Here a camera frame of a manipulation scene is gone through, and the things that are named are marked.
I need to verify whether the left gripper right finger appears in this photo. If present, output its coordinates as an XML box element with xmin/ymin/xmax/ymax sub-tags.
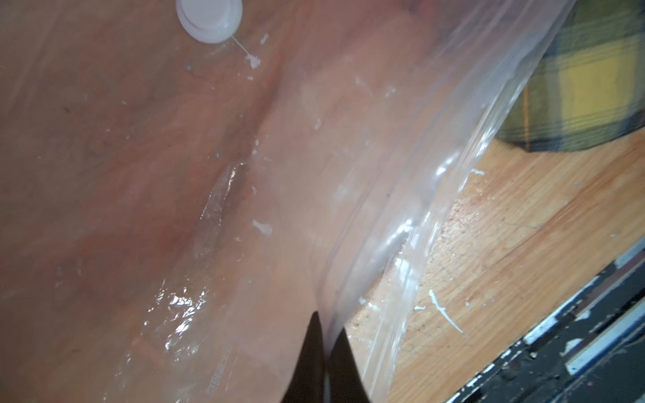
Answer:
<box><xmin>329</xmin><ymin>329</ymin><xmax>371</xmax><ymax>403</ymax></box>

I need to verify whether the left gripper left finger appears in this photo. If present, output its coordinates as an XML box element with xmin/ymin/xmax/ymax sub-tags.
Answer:
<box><xmin>282</xmin><ymin>312</ymin><xmax>326</xmax><ymax>403</ymax></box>

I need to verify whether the clear plastic vacuum bag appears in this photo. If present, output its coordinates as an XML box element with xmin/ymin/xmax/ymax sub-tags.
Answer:
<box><xmin>1</xmin><ymin>1</ymin><xmax>572</xmax><ymax>402</ymax></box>

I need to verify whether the white vacuum bag valve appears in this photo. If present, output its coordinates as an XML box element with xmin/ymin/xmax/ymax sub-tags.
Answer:
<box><xmin>176</xmin><ymin>0</ymin><xmax>244</xmax><ymax>44</ymax></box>

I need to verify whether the yellow green plaid shirt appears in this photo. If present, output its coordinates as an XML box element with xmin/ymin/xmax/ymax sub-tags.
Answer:
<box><xmin>497</xmin><ymin>1</ymin><xmax>644</xmax><ymax>152</ymax></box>

